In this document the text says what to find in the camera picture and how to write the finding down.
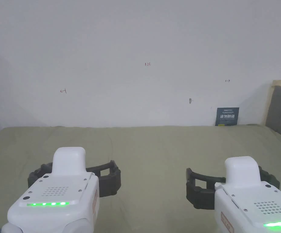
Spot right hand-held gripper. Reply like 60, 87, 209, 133
186, 156, 281, 233

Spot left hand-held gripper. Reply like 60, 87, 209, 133
1, 147, 122, 233

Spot dark blue card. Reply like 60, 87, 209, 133
215, 107, 240, 127

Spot bed with pale green sheet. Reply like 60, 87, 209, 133
0, 123, 281, 233

